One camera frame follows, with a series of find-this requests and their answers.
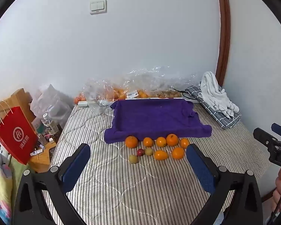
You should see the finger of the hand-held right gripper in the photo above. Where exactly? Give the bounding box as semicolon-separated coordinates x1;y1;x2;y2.
253;128;278;154
271;123;281;143

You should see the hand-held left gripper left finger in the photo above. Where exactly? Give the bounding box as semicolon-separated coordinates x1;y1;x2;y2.
14;143;92;225

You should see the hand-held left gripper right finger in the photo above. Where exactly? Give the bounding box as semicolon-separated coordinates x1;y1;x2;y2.
186;143;264;225

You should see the large orange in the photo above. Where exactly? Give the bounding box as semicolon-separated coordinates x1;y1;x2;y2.
125;136;138;149

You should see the wooden side table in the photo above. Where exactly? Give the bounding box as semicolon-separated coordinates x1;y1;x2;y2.
28;131;61;173

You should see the grey checked cloth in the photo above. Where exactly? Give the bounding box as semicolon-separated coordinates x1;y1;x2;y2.
185;85;241;130

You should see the white tube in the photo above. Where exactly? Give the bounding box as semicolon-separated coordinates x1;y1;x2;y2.
30;148;46;156

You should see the clear water bottle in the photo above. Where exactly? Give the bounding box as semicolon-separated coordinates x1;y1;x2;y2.
42;113;59;135

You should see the striped bed sheet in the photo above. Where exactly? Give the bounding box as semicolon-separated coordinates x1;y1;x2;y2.
41;98;272;225

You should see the white striped towel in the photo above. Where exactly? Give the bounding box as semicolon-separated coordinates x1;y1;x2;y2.
199;71;240;119

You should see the purple towel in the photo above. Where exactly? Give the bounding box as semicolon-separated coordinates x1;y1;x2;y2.
104;98;212;144

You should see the translucent plastic bag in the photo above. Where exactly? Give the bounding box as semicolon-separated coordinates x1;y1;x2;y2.
30;84;72;132

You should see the red paper bag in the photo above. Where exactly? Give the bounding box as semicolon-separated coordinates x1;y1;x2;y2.
0;100;39;166

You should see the colourful printed blanket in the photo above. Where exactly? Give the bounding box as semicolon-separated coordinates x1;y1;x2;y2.
0;151;31;224

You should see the pile of bagged oranges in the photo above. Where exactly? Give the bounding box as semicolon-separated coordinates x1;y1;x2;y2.
112;87;148;99

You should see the large clear plastic bag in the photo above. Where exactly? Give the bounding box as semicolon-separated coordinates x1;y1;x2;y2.
112;65;199;99

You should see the black cable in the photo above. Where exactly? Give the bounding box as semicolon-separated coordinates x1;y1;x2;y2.
172;88;194;99

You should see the brown wooden door frame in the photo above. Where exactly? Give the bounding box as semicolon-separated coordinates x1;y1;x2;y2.
215;0;231;87

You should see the white light switch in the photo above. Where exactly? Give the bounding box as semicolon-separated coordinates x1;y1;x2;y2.
89;0;107;15

